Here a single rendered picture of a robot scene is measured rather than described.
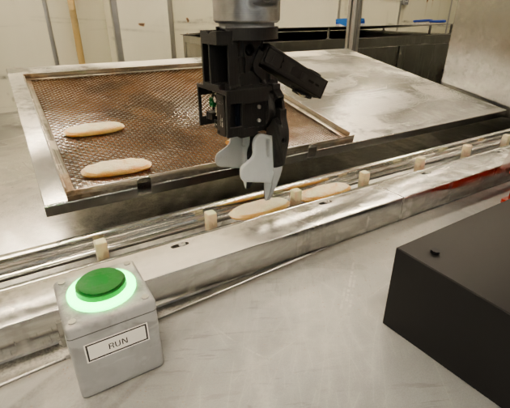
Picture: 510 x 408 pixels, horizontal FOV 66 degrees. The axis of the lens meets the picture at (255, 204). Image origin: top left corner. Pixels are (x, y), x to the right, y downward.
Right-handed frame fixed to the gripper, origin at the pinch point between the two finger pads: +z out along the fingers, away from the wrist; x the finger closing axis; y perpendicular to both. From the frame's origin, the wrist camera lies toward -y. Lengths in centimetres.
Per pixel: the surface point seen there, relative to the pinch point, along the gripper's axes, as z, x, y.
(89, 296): -1.4, 13.2, 26.0
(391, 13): -15, -345, -459
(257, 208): 3.0, 1.0, 1.4
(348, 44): -9, -75, -95
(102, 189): -0.1, -10.3, 18.8
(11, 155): 7, -58, 27
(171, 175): -0.1, -9.8, 9.1
